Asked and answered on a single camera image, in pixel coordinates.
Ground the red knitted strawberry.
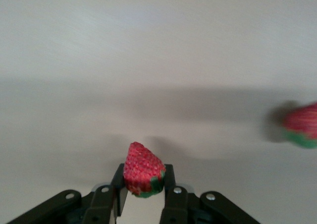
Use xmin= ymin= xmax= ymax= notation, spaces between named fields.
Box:
xmin=281 ymin=101 xmax=317 ymax=150
xmin=123 ymin=141 xmax=166 ymax=199

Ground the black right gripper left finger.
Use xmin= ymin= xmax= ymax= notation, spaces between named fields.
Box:
xmin=7 ymin=163 xmax=129 ymax=224

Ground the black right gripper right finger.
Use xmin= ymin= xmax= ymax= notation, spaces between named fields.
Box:
xmin=159 ymin=164 xmax=261 ymax=224

